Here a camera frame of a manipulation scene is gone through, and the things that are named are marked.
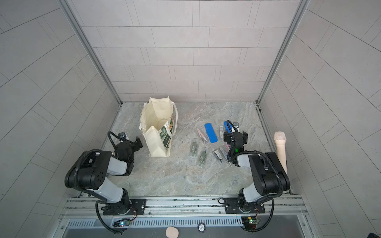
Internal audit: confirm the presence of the blue plastic case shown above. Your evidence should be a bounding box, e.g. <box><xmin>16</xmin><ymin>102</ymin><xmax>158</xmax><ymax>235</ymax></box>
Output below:
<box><xmin>204</xmin><ymin>123</ymin><xmax>218</xmax><ymax>143</ymax></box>
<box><xmin>224</xmin><ymin>121</ymin><xmax>233</xmax><ymax>133</ymax></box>

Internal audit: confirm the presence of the clear slim pen case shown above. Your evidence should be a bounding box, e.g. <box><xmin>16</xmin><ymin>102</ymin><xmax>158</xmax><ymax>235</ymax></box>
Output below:
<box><xmin>219</xmin><ymin>147</ymin><xmax>231</xmax><ymax>166</ymax></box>

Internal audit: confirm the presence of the clear case with pink compass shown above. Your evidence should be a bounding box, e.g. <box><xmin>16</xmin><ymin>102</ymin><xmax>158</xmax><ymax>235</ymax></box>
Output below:
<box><xmin>196</xmin><ymin>129</ymin><xmax>208</xmax><ymax>143</ymax></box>

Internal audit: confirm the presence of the clear case with green compass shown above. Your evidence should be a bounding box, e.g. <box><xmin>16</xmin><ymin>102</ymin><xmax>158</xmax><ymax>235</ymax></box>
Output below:
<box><xmin>189</xmin><ymin>140</ymin><xmax>199</xmax><ymax>158</ymax></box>

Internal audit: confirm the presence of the cream canvas tote bag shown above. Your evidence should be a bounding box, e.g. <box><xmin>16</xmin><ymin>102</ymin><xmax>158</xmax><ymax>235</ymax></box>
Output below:
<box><xmin>139</xmin><ymin>97</ymin><xmax>178</xmax><ymax>157</ymax></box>

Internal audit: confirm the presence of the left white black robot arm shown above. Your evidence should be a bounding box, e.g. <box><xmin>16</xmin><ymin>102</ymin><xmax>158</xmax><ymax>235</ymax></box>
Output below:
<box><xmin>64</xmin><ymin>131</ymin><xmax>143</xmax><ymax>215</ymax></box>

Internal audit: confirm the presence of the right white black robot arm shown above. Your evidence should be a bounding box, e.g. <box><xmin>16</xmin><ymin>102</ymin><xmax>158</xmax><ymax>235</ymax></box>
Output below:
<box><xmin>223</xmin><ymin>120</ymin><xmax>290</xmax><ymax>213</ymax></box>

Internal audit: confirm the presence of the beige microphone on stand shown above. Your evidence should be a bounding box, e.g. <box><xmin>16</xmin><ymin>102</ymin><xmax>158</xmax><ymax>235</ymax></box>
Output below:
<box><xmin>274</xmin><ymin>131</ymin><xmax>287</xmax><ymax>174</ymax></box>

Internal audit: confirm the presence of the left green circuit board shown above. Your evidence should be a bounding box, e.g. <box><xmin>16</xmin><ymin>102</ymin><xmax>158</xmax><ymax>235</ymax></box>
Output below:
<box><xmin>113</xmin><ymin>218</ymin><xmax>134</xmax><ymax>228</ymax></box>

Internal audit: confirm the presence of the green circuit board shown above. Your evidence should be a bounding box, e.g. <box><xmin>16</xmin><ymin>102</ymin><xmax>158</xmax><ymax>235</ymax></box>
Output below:
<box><xmin>113</xmin><ymin>218</ymin><xmax>134</xmax><ymax>228</ymax></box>
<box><xmin>241</xmin><ymin>217</ymin><xmax>259</xmax><ymax>231</ymax></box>

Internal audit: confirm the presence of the right green circuit board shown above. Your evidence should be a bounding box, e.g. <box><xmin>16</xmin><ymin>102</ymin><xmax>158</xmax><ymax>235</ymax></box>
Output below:
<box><xmin>241</xmin><ymin>217</ymin><xmax>259</xmax><ymax>231</ymax></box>

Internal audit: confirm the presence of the round beige disc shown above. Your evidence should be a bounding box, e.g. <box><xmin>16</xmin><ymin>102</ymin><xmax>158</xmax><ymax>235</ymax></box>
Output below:
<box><xmin>166</xmin><ymin>227</ymin><xmax>179</xmax><ymax>238</ymax></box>

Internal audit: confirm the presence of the round black white button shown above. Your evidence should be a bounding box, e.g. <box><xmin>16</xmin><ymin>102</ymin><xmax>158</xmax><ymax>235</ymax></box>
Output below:
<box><xmin>197</xmin><ymin>223</ymin><xmax>206</xmax><ymax>233</ymax></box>

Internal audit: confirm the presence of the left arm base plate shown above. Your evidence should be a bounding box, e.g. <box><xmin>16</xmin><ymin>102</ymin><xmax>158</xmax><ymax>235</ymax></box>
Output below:
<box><xmin>101</xmin><ymin>199</ymin><xmax>147</xmax><ymax>216</ymax></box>

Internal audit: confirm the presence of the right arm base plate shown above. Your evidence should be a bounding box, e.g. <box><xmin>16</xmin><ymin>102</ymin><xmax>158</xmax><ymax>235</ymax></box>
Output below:
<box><xmin>218</xmin><ymin>197</ymin><xmax>266</xmax><ymax>214</ymax></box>

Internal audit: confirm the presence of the aluminium rail frame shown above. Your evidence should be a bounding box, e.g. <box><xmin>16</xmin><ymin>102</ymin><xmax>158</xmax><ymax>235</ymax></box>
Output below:
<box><xmin>51</xmin><ymin>192</ymin><xmax>316</xmax><ymax>238</ymax></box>

